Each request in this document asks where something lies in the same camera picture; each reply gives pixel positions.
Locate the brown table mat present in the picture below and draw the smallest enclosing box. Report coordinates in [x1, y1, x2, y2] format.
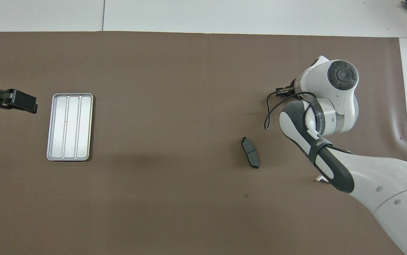
[0, 31, 407, 255]

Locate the silver metal tray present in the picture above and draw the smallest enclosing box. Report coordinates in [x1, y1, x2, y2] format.
[46, 93, 94, 162]

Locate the dark grey brake pad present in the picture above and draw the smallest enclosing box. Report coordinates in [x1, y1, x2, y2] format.
[241, 137, 260, 169]

